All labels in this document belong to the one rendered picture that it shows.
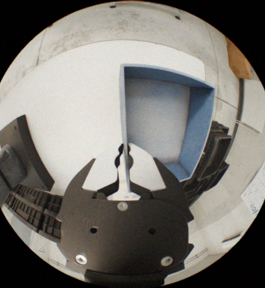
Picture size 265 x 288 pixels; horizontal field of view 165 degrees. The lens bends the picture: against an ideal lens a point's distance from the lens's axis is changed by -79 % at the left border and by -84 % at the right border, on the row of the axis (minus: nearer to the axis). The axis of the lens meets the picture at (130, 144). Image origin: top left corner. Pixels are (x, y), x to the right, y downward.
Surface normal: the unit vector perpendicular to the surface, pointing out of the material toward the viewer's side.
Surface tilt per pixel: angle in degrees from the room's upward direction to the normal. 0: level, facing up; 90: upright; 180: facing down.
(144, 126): 1
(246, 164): 90
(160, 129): 1
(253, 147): 90
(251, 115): 90
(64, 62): 0
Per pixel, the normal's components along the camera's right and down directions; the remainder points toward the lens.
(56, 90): 0.12, 0.48
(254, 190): -0.99, 0.08
